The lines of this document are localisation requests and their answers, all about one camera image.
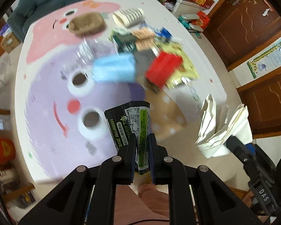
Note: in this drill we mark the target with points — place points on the clear plastic wrapper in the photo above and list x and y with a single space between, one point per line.
89 50

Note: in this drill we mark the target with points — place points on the dark green carton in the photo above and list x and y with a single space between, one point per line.
123 40

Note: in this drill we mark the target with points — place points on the white low side table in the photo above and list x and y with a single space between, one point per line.
185 7

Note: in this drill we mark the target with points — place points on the blue white snack packet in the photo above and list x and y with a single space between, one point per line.
162 34

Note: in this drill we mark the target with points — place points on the brown paper pulp tray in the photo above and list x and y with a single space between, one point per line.
87 24

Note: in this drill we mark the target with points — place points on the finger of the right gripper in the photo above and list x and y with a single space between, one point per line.
243 152

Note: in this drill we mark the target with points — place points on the brown wooden door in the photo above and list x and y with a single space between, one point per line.
239 29

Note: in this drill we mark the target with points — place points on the orange tan carton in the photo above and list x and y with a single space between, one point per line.
145 38

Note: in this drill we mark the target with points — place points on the white paper bag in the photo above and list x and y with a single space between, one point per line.
220 123

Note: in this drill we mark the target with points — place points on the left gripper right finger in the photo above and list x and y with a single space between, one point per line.
156 161

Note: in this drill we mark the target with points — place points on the grey cloth piece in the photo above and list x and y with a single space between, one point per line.
143 60

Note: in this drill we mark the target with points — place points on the colourful cartoon tablecloth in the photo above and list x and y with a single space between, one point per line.
70 72

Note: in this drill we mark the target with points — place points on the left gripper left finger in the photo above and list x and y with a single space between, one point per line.
127 164

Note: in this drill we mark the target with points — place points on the red orange lantern box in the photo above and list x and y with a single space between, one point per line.
7 151

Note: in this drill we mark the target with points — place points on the red cigarette box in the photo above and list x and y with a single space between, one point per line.
162 67

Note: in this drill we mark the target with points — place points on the cardboard box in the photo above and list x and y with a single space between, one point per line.
9 42

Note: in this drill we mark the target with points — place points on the black green snack wrapper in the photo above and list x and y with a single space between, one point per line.
131 118

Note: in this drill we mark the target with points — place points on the yellow green foil packet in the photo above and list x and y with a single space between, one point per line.
185 72

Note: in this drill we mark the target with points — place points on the giraffe height chart poster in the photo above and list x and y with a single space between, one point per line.
265 61

